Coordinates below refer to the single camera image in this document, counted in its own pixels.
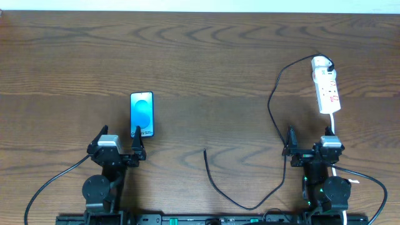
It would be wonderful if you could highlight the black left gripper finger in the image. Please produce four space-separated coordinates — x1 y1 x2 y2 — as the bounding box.
131 126 146 155
90 125 108 147

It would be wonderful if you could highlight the blue Galaxy smartphone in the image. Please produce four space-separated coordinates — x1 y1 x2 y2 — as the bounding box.
130 91 154 138

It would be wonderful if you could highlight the black charger cable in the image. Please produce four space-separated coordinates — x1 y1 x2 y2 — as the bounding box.
202 53 336 211

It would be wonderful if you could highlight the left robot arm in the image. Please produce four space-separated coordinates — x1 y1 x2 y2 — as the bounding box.
82 126 146 225

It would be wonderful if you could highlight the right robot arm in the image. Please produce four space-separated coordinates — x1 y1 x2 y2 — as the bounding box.
282 126 351 224

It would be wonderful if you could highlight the white power strip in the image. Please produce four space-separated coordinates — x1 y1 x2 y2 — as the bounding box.
311 56 341 114

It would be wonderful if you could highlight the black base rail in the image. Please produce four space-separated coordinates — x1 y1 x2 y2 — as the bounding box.
56 213 369 225

